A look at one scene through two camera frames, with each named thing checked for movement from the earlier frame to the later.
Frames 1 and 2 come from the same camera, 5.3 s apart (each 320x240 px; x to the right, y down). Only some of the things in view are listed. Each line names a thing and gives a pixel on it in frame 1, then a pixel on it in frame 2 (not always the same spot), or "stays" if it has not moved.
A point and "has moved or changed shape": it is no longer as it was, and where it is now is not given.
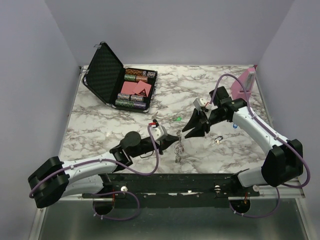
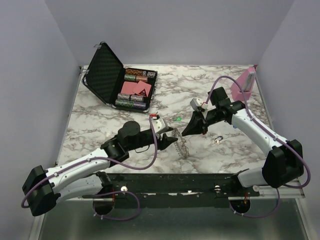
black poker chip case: x=128 y=89 stays
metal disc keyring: x=179 y=148 has moved or changed shape
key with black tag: x=217 y=140 stays
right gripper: x=194 y=121 stays
